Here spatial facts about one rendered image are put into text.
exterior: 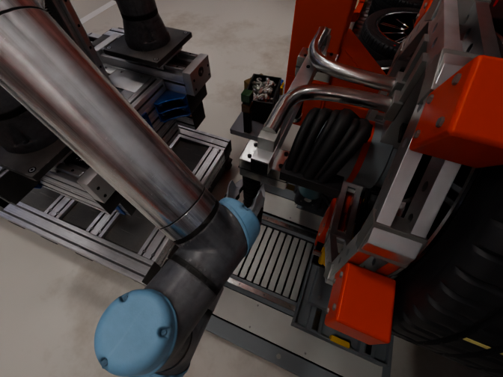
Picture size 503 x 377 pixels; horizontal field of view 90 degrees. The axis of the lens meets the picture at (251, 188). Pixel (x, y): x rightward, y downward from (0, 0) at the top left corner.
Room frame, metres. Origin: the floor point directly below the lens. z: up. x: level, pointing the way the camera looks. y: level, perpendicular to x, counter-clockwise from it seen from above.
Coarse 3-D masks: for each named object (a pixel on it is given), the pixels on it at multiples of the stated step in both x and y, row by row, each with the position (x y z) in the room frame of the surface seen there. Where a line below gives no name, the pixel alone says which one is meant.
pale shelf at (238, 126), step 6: (240, 114) 0.97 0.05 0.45; (240, 120) 0.93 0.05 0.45; (252, 120) 0.93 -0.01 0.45; (234, 126) 0.89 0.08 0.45; (240, 126) 0.89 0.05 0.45; (252, 126) 0.89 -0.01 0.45; (258, 126) 0.89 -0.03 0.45; (234, 132) 0.86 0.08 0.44; (240, 132) 0.85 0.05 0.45; (252, 132) 0.85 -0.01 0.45; (258, 132) 0.85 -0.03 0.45; (252, 138) 0.83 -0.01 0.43
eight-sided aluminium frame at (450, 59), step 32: (448, 0) 0.43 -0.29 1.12; (480, 0) 0.43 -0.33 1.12; (416, 32) 0.51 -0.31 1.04; (448, 32) 0.33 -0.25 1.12; (480, 32) 0.34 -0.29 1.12; (448, 64) 0.26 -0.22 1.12; (416, 160) 0.19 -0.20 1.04; (352, 192) 0.42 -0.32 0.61; (384, 192) 0.18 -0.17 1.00; (416, 192) 0.18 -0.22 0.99; (352, 224) 0.31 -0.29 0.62; (384, 224) 0.14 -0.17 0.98; (416, 224) 0.13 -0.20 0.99; (352, 256) 0.12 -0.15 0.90; (384, 256) 0.11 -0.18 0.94; (416, 256) 0.10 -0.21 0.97
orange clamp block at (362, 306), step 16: (352, 272) 0.10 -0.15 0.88; (368, 272) 0.10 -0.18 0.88; (336, 288) 0.09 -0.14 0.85; (352, 288) 0.08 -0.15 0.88; (368, 288) 0.08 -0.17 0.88; (384, 288) 0.08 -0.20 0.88; (336, 304) 0.06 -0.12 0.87; (352, 304) 0.06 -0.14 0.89; (368, 304) 0.06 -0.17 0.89; (384, 304) 0.06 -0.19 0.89; (336, 320) 0.04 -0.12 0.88; (352, 320) 0.04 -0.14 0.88; (368, 320) 0.04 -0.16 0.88; (384, 320) 0.04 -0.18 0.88; (352, 336) 0.02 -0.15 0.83; (368, 336) 0.02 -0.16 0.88; (384, 336) 0.02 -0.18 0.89
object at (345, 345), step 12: (312, 252) 0.40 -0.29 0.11; (312, 264) 0.33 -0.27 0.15; (312, 276) 0.28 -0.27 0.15; (300, 300) 0.18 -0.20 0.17; (300, 312) 0.14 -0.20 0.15; (312, 312) 0.14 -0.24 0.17; (324, 312) 0.14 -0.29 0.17; (300, 324) 0.10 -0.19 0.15; (312, 324) 0.09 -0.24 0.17; (324, 324) 0.10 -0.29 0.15; (324, 336) 0.05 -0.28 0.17; (336, 336) 0.06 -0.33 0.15; (348, 336) 0.06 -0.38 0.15; (348, 348) 0.02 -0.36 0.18; (360, 348) 0.02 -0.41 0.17; (372, 348) 0.02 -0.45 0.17; (384, 348) 0.02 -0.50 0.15; (372, 360) -0.02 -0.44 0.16; (384, 360) -0.02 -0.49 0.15
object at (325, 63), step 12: (324, 36) 0.56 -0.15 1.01; (312, 48) 0.51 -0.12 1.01; (420, 48) 0.39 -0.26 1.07; (312, 60) 0.48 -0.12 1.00; (324, 60) 0.46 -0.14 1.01; (324, 72) 0.45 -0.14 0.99; (336, 72) 0.44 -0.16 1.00; (348, 72) 0.43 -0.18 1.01; (360, 72) 0.42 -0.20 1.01; (372, 72) 0.42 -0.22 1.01; (408, 72) 0.39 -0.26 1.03; (360, 84) 0.41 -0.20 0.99; (372, 84) 0.40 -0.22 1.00; (384, 84) 0.40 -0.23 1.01; (396, 84) 0.39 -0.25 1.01
